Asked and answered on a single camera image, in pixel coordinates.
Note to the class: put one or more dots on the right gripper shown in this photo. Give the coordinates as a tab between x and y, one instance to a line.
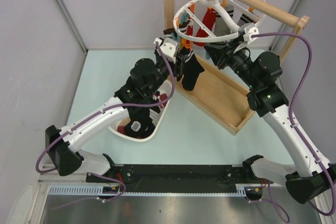
222	54

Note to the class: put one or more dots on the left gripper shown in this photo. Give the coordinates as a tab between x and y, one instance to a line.
178	64

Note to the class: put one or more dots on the white round clip hanger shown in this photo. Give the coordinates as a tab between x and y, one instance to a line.
196	10

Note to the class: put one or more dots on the mustard brown striped sock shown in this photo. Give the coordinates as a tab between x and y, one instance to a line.
168	33

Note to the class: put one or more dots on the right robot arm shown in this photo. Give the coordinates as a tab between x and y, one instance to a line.
307	177

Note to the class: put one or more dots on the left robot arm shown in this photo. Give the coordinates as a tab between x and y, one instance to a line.
134	112

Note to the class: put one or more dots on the orange clip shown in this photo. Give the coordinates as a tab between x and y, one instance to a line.
187	44

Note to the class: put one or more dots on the teal clip behind sock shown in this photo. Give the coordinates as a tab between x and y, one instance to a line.
175	36

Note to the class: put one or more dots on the wooden hanger stand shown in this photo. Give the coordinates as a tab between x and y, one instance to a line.
218	95

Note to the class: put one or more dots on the pile of dark socks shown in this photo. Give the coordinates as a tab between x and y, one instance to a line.
143	124

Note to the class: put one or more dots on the white laundry basket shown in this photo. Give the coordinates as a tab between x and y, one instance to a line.
159	97

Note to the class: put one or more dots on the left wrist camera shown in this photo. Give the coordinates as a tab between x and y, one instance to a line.
167	47

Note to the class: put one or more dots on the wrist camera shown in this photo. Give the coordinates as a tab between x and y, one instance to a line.
167	47
245	35

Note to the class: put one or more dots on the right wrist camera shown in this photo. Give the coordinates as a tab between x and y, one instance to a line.
245	35

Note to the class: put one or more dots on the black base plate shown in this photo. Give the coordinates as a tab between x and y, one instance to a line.
195	180

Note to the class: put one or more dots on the white cable duct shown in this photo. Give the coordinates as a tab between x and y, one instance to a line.
95	190

